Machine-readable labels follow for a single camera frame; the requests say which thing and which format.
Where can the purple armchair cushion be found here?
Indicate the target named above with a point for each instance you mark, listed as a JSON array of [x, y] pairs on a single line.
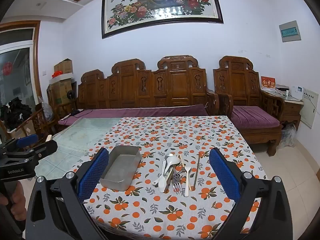
[[252, 117]]

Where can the white cardboard box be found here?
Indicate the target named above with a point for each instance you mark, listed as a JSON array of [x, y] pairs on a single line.
[[62, 79]]

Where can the wooden chair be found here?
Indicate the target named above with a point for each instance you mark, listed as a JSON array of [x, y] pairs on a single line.
[[41, 125]]

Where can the small black fan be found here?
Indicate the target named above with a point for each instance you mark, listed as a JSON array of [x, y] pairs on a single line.
[[70, 95]]

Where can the brown cardboard box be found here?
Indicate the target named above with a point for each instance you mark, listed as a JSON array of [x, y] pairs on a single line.
[[63, 66]]

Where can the grey plastic bag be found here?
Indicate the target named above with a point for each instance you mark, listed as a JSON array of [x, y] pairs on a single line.
[[47, 111]]

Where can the thin white spoon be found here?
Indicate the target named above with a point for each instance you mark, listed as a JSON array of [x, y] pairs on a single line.
[[186, 187]]

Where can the dark brown chopstick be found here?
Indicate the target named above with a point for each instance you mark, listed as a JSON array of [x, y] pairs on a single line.
[[197, 170], [168, 183]]

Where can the orange plastic bag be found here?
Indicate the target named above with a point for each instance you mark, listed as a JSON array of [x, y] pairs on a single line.
[[57, 74]]

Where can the large white ceramic spoon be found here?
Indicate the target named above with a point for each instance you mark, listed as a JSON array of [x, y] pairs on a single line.
[[172, 160]]

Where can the pile of black clothes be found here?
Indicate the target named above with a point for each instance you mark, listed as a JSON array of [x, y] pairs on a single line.
[[15, 112]]

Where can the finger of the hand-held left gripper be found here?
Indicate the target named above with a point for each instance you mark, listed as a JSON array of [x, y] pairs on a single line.
[[46, 148], [27, 140]]

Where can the white box with blue mark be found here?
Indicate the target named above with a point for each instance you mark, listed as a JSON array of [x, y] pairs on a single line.
[[297, 92]]

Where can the carved wooden sofa bench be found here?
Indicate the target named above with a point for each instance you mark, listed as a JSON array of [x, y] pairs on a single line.
[[150, 87]]

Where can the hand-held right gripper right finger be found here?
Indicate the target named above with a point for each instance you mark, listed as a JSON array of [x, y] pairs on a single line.
[[223, 172]]

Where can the clear plastic bag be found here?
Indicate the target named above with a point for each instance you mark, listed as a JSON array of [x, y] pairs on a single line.
[[288, 136]]

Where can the wooden framed glass door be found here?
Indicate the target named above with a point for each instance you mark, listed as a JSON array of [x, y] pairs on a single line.
[[37, 55]]

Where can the rectangular metal tray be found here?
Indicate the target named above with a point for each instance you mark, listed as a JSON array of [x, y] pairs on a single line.
[[120, 171]]

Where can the large green print cardboard box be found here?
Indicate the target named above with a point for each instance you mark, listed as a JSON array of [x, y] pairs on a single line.
[[60, 92]]

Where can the red printed box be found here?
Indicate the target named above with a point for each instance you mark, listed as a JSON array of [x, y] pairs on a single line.
[[268, 83]]

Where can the orange fruit print tablecloth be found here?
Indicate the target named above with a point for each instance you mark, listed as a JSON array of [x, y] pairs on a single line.
[[175, 135]]

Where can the grey wall breaker box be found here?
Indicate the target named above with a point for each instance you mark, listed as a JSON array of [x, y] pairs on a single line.
[[290, 31]]

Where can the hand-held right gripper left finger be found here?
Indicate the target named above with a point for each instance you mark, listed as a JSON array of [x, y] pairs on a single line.
[[93, 172]]

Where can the small white grey box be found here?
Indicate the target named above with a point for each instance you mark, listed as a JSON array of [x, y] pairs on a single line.
[[282, 90]]

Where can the framed peacock flower painting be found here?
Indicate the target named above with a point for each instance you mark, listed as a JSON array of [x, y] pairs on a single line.
[[162, 2]]

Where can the person's left hand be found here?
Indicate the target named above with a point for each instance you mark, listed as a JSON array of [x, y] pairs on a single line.
[[19, 200]]

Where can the beige wall cabinet door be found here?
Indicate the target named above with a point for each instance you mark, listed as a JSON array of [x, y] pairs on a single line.
[[310, 107]]

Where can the metal fork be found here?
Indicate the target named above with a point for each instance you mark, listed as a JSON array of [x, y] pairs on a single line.
[[177, 188]]

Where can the red round window decoration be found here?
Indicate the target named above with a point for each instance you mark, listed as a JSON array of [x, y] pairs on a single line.
[[6, 68]]

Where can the light wooden chopstick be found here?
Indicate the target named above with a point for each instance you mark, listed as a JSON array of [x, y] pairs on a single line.
[[185, 173]]

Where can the wooden side table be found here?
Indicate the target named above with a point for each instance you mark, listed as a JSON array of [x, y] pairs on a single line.
[[292, 108]]

